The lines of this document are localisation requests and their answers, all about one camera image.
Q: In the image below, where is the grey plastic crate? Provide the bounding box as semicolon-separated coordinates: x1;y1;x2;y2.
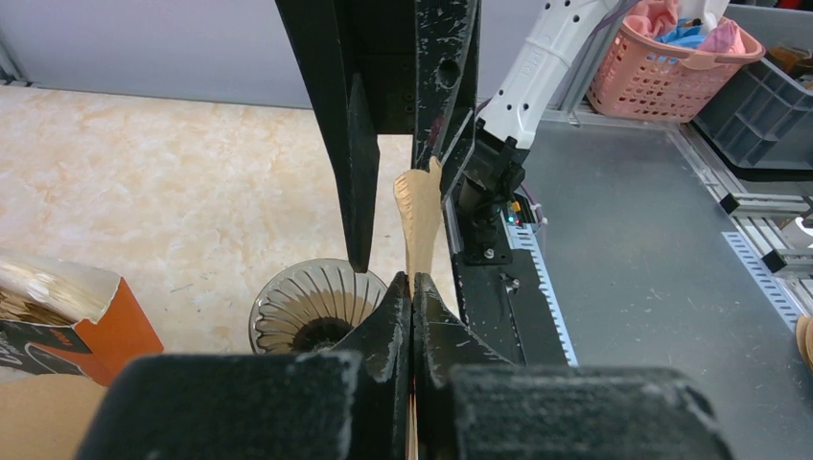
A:
693;58;812;173

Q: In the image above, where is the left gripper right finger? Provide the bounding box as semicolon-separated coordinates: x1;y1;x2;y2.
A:
412;273;732;459

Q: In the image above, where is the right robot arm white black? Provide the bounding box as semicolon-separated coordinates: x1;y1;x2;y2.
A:
344;1;630;196

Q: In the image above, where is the orange coffee filter box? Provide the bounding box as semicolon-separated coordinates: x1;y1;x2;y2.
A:
1;248;164;385

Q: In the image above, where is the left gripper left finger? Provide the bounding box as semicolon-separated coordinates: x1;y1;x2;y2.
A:
77;272;409;459

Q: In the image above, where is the pink laundry basket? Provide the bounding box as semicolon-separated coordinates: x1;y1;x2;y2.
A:
587;1;765;123

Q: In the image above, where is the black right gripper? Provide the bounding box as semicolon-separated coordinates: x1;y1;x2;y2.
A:
276;0;480;273

